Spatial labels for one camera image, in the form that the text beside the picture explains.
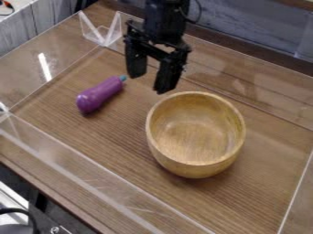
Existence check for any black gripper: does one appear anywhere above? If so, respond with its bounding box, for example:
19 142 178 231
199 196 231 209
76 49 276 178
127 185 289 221
124 0 191 94

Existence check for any purple toy eggplant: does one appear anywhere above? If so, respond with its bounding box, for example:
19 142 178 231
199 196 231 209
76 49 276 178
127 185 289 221
76 75 127 114

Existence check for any wooden bowl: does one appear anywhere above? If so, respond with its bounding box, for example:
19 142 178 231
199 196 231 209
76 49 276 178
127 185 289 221
146 91 248 178

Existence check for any white cabinet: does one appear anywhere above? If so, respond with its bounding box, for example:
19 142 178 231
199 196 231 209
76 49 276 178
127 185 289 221
0 0 78 58

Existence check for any clear acrylic corner bracket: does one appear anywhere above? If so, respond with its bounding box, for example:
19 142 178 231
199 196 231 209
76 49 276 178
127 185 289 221
78 11 122 48

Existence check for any clear acrylic tray enclosure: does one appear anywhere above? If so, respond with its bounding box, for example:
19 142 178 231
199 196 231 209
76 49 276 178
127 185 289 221
0 18 313 234

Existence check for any black cable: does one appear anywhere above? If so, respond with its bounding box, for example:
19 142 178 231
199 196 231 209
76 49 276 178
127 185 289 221
0 207 38 234

